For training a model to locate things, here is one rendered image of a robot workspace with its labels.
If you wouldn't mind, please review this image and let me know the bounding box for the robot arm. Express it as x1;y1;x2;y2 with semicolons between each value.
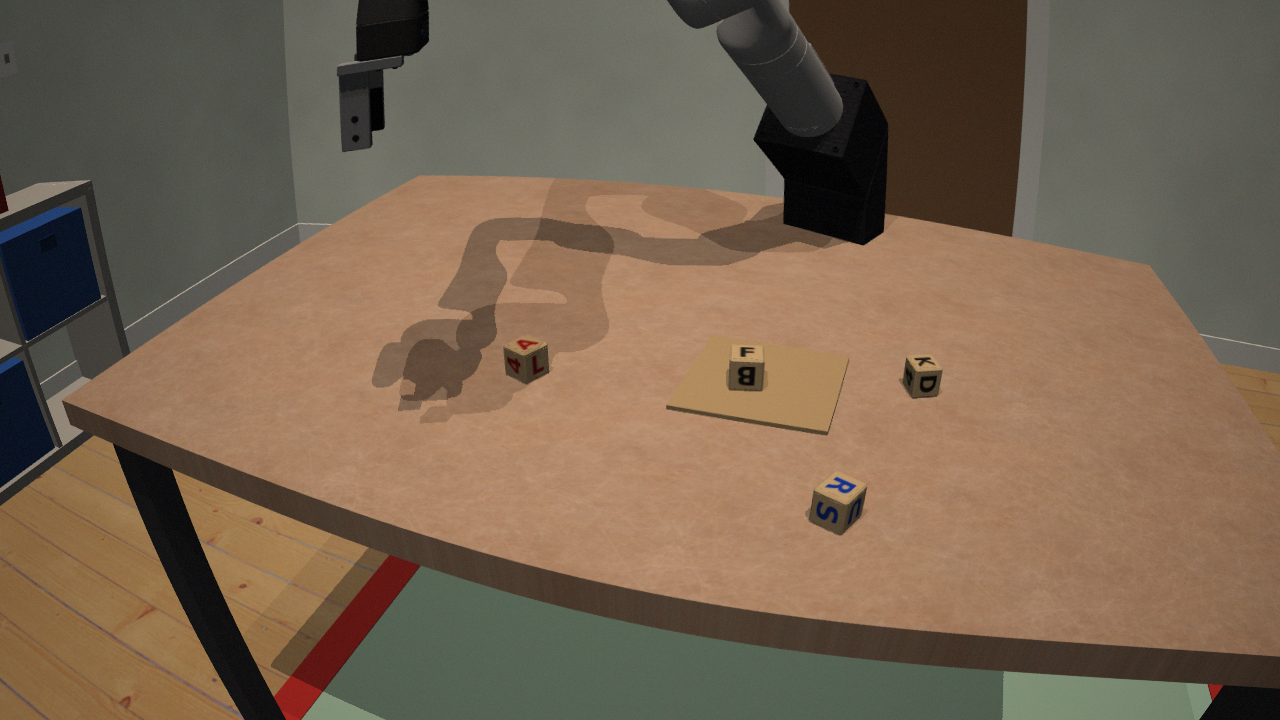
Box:
667;0;844;137

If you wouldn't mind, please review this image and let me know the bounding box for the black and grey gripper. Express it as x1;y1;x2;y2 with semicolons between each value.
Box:
337;0;429;152

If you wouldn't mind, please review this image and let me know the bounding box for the tan flat mat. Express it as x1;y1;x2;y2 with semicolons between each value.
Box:
666;334;849;436

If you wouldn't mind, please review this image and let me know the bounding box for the tan wooden letter block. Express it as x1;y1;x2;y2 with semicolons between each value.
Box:
809;471;867;536
503;334;549;384
902;354;943;398
730;345;765;391

